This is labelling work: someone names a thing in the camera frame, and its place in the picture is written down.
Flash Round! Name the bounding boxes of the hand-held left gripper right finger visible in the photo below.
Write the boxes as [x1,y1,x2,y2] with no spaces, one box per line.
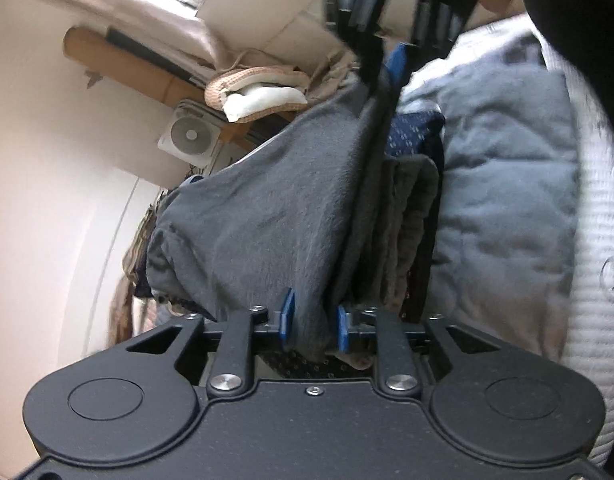
[336,305,508,396]

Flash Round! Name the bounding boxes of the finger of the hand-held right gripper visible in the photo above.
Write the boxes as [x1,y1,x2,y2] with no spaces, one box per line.
[386,41,414,107]
[354,36,389,99]

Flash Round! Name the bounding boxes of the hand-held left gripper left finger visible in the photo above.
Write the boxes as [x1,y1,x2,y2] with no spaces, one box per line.
[129,288,296,395]

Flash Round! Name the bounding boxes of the dark grey pants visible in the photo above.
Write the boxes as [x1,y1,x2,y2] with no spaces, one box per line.
[147,77,403,366]

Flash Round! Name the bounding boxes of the stack of folded clothes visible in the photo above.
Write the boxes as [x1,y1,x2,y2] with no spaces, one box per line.
[121,110,448,366]

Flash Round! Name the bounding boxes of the white cushion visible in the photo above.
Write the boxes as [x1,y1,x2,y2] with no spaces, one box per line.
[223,85,308,123]

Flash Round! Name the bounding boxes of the grey printed quilt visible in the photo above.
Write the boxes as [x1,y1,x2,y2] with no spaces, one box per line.
[402,12,583,361]

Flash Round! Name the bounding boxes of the white box fan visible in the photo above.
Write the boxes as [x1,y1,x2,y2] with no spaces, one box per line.
[157,100,223,167]

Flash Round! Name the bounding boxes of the black flat panel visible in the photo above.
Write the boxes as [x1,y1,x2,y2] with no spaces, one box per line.
[107,27,208,86]

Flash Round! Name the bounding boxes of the beige curtain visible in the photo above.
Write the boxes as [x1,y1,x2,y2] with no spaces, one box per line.
[0,0,358,91]

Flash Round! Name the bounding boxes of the tall cardboard box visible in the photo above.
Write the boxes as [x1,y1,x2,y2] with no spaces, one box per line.
[62,25,228,111]

